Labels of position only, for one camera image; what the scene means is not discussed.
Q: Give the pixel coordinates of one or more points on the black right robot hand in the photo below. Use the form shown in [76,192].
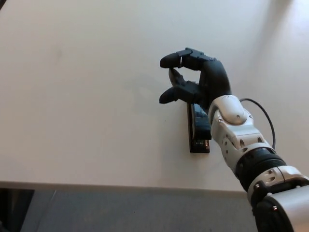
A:
[212,75]

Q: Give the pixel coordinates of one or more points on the black desk stapler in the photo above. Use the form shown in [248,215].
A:
[198,135]

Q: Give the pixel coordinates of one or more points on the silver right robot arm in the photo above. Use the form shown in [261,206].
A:
[251,154]

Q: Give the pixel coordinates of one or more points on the dark table leg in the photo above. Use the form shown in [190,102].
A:
[13,210]

